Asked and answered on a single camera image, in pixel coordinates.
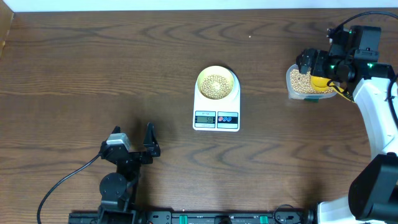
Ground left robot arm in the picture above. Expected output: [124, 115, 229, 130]
[98, 123, 161, 223]

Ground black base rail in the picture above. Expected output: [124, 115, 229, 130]
[68, 210, 317, 224]

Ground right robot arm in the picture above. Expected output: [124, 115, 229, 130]
[296, 26, 397, 223]

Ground white digital kitchen scale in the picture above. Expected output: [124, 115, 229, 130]
[192, 72, 241, 132]

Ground soybeans in bowl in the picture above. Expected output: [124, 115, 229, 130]
[200, 74, 233, 100]

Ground clear plastic container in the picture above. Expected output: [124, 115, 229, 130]
[286, 64, 336, 100]

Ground soybeans in container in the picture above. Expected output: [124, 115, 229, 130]
[290, 69, 333, 94]

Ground pale yellow bowl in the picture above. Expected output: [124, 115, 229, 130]
[197, 66, 234, 97]

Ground cardboard panel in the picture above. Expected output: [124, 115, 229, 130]
[0, 0, 14, 55]

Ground yellow measuring scoop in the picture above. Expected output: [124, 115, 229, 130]
[310, 76, 354, 102]

